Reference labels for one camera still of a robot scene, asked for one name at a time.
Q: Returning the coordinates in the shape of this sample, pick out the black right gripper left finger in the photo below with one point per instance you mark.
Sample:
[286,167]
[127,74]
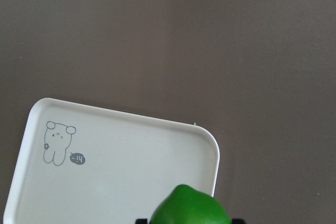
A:
[141,221]

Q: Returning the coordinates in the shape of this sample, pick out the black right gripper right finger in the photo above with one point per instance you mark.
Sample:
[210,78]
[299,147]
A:
[237,221]

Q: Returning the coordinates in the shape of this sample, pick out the green lime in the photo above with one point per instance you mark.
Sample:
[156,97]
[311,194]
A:
[188,205]

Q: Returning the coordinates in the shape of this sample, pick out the cream rabbit tray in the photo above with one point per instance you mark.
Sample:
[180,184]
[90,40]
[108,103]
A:
[84,164]

